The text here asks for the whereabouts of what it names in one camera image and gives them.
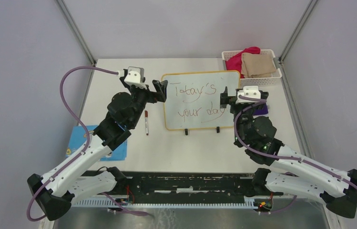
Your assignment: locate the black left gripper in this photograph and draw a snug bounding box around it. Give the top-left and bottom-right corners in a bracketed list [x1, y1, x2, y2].
[121, 77, 168, 127]

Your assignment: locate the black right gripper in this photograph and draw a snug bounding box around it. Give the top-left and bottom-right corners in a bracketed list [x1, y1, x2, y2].
[219, 87, 262, 144]

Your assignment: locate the red capped whiteboard marker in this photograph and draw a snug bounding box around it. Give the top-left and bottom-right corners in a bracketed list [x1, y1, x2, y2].
[144, 110, 149, 136]

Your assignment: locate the yellow framed whiteboard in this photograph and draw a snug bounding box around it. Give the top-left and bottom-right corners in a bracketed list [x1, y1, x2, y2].
[162, 71, 240, 131]

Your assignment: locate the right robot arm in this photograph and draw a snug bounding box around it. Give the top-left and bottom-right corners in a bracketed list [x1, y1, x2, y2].
[220, 86, 357, 219]

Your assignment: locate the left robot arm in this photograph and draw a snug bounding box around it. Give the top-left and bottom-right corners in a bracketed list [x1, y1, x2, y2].
[27, 80, 168, 221]

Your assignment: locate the red cloth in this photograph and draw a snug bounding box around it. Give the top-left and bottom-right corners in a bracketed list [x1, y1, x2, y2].
[225, 46, 261, 79]

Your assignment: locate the purple cloth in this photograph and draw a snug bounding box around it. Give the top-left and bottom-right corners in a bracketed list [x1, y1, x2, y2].
[253, 104, 269, 116]

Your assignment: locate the white perforated basket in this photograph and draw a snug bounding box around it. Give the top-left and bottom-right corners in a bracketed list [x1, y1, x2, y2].
[221, 49, 283, 87]

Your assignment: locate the beige cloth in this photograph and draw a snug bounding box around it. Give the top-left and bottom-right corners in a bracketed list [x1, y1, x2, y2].
[241, 52, 276, 78]

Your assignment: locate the blue patterned cloth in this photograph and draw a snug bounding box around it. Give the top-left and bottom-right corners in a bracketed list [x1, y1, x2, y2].
[65, 126, 127, 161]

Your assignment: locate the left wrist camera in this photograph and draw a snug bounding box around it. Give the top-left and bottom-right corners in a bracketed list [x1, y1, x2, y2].
[117, 66, 147, 89]

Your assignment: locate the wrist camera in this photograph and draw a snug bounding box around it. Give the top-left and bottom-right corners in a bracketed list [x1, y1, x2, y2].
[235, 85, 262, 104]
[117, 66, 147, 89]

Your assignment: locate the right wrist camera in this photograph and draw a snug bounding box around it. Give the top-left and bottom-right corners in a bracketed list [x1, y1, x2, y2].
[235, 85, 262, 104]

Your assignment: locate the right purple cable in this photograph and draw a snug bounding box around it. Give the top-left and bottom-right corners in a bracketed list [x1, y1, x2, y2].
[233, 94, 357, 215]

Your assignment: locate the purple cable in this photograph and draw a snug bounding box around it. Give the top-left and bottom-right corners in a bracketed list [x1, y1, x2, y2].
[233, 94, 357, 215]
[26, 66, 151, 222]

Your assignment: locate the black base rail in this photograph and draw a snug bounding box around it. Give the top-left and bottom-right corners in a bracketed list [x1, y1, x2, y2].
[93, 171, 284, 205]

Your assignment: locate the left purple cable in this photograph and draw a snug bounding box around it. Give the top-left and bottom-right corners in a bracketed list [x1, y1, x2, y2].
[26, 66, 151, 222]

